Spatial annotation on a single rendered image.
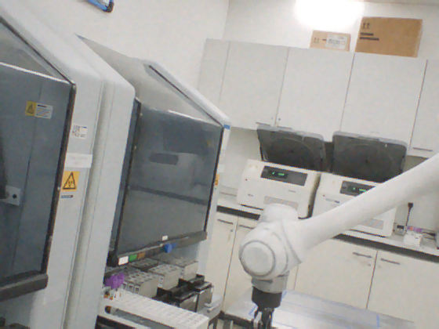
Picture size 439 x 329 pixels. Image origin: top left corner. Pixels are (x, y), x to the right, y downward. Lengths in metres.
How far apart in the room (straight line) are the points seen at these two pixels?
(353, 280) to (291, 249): 2.53
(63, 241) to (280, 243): 0.49
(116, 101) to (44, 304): 0.49
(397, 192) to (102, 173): 0.69
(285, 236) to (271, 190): 2.59
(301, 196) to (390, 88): 1.04
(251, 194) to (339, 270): 0.83
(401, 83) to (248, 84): 1.18
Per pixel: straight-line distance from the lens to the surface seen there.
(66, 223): 1.16
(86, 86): 1.13
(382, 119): 3.77
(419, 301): 3.55
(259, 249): 0.98
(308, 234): 1.02
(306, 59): 3.93
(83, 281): 1.27
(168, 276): 1.66
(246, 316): 1.57
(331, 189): 3.52
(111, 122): 1.22
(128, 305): 1.38
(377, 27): 3.97
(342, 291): 3.56
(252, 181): 3.64
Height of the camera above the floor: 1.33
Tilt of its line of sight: 3 degrees down
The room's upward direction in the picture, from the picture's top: 10 degrees clockwise
